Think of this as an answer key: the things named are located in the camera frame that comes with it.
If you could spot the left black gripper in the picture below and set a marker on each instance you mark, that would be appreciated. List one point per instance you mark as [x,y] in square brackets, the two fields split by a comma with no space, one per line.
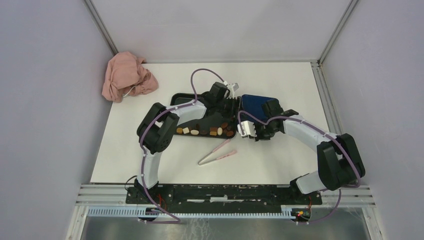
[233,113]

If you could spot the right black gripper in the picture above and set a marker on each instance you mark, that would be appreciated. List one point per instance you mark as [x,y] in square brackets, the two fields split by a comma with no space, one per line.
[259,137]

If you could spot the black chocolate tray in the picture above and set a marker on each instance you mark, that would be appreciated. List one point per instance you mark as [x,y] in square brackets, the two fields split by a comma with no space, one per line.
[209,124]

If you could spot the blue tin lid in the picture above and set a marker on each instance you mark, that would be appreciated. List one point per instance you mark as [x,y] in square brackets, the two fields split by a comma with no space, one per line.
[253,105]

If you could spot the pink cat paw tongs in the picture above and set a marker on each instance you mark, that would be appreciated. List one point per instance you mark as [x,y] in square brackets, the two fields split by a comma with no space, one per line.
[217,154]

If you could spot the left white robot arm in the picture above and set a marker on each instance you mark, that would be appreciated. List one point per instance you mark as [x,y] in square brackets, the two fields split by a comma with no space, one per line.
[158,128]

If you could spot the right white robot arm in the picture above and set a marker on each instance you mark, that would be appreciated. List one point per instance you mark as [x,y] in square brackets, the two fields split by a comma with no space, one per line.
[339,163]

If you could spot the white oval flat chocolate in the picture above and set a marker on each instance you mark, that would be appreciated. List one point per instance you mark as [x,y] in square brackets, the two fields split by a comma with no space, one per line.
[194,132]

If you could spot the white cube chocolate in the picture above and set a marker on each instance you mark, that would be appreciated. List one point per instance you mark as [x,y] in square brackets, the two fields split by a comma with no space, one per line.
[186,130]

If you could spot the pink cloth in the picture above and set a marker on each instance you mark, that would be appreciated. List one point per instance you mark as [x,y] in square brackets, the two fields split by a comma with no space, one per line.
[126,76]

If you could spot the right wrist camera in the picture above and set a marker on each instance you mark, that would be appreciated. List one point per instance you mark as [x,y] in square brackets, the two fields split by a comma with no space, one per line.
[247,129]

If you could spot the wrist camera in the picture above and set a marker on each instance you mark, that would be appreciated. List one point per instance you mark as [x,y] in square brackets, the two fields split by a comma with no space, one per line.
[247,129]
[232,87]

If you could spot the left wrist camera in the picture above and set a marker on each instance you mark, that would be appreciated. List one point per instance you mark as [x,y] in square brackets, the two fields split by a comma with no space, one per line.
[232,87]

